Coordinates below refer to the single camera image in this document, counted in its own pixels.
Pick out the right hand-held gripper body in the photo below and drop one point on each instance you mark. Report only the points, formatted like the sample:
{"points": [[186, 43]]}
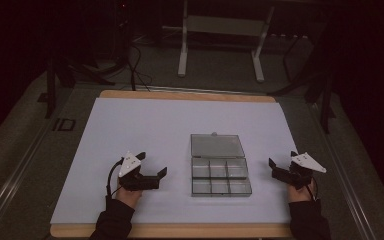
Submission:
{"points": [[300, 171]]}

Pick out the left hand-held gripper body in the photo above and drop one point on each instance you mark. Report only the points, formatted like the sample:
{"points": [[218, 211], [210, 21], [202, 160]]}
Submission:
{"points": [[130, 173]]}

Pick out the clear plastic compartment box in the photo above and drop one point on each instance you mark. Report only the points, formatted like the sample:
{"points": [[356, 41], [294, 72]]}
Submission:
{"points": [[218, 166]]}

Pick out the person's left hand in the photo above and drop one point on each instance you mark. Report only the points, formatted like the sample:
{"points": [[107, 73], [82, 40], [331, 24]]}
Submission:
{"points": [[129, 196]]}

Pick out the person's right hand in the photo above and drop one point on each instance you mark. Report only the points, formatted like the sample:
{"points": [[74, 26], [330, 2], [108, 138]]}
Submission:
{"points": [[297, 195]]}

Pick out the white table mat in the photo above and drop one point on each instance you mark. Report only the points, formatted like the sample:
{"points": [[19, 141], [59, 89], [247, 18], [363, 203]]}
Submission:
{"points": [[153, 133]]}

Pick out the black tripod stand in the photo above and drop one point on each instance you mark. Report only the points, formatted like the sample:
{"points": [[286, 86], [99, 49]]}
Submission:
{"points": [[50, 83], [325, 100]]}

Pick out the white metal stand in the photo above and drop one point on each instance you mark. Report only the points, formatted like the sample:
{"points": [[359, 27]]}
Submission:
{"points": [[225, 26]]}

